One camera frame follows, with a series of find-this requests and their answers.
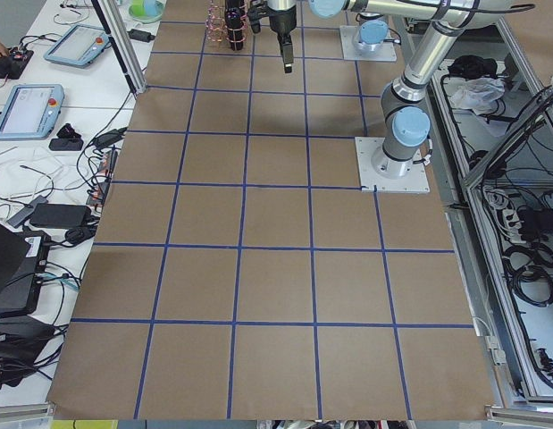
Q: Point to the black power adapter brick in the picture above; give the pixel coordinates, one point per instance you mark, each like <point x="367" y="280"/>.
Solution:
<point x="141" y="35"/>

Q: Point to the green bowl with blocks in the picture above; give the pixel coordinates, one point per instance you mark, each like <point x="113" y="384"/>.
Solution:
<point x="146" y="11"/>

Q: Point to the white crumpled cloth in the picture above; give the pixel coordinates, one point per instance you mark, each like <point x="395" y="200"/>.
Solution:
<point x="480" y="95"/>

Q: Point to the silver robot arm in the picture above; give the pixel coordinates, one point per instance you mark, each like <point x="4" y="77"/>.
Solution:
<point x="366" y="39"/>
<point x="407" y="125"/>

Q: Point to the blue teach pendant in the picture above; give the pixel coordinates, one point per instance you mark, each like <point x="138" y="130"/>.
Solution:
<point x="31" y="111"/>
<point x="78" y="47"/>

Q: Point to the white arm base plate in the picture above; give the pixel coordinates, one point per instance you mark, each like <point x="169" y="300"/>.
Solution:
<point x="354" y="50"/>
<point x="378" y="173"/>

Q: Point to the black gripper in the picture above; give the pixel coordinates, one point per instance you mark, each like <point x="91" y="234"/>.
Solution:
<point x="282" y="25"/>

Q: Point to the copper wire wine basket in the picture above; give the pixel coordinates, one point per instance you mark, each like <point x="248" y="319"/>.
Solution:
<point x="215" y="23"/>

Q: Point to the aluminium frame post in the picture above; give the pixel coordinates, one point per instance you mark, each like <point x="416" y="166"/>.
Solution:
<point x="109" y="15"/>

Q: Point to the black small device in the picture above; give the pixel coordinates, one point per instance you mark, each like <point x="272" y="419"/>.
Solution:
<point x="67" y="139"/>

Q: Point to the black laptop computer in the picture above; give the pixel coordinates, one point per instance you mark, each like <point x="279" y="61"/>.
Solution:
<point x="23" y="257"/>

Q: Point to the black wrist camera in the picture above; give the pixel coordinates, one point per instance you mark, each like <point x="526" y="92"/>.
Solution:
<point x="257" y="10"/>

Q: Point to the brown paper table mat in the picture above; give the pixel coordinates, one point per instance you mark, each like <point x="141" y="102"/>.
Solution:
<point x="240" y="272"/>

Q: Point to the near blue teach pendant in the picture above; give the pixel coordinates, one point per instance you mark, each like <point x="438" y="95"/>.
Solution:
<point x="31" y="111"/>

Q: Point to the dark glass wine bottle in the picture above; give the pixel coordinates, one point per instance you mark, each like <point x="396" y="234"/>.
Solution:
<point x="235" y="27"/>

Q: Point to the far blue teach pendant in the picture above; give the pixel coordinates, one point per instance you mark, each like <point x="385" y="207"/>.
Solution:
<point x="78" y="47"/>

